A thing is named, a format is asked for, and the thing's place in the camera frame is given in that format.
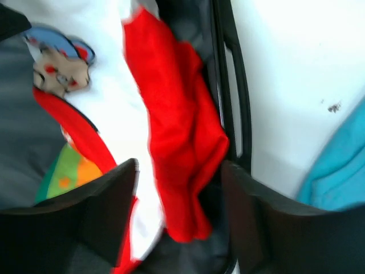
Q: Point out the dark grey hardshell suitcase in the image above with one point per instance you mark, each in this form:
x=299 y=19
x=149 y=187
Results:
x=31 y=138

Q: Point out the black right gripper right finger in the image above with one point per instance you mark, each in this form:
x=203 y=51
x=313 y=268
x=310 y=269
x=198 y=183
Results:
x=272 y=233

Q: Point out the rainbow cartoon white shirt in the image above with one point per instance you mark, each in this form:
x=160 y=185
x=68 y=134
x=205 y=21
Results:
x=121 y=86

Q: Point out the light blue shirt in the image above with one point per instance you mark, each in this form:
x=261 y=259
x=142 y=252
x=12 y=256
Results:
x=336 y=179

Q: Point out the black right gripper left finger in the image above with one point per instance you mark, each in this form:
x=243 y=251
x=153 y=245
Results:
x=77 y=232

